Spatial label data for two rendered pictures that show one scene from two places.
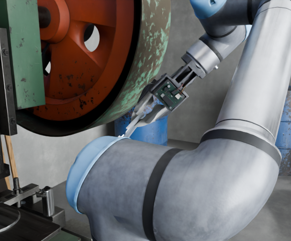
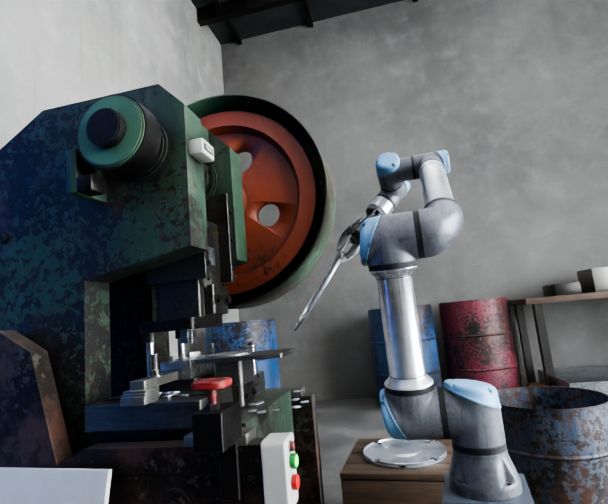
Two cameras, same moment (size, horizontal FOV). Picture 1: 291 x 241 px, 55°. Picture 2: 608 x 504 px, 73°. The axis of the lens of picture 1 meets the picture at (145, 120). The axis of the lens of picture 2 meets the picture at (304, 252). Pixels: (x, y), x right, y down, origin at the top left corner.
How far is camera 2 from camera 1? 82 cm
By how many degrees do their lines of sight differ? 28
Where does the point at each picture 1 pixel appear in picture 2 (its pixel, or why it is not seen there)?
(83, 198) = (376, 238)
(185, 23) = not seen: hidden behind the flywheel
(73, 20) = (251, 201)
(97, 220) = (385, 248)
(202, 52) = (382, 202)
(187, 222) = (437, 225)
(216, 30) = (392, 185)
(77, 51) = (255, 227)
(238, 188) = (451, 212)
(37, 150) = not seen: hidden behind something
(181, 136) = not seen: hidden behind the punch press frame
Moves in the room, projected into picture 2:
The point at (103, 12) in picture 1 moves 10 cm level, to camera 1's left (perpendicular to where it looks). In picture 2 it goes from (282, 192) to (256, 192)
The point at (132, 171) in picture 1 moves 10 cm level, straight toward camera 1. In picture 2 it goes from (402, 216) to (428, 204)
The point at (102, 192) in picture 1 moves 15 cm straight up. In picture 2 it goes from (389, 229) to (381, 167)
